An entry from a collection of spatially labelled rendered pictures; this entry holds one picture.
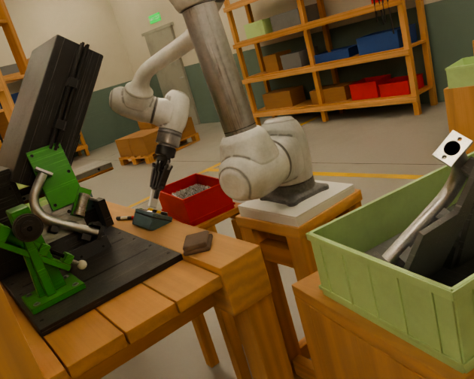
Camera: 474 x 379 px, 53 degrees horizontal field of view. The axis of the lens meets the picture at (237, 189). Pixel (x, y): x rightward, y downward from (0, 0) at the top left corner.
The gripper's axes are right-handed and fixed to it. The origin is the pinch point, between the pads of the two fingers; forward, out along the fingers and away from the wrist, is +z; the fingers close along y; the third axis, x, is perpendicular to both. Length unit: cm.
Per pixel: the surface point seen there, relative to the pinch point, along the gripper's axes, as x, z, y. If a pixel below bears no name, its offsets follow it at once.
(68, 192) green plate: 30.9, 4.3, 0.9
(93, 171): 19.9, -4.9, 13.7
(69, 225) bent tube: 29.8, 14.9, -5.3
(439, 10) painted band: -406, -304, 180
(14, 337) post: 53, 33, -61
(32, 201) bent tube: 42.0, 9.5, -2.0
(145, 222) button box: 5.4, 8.7, -8.7
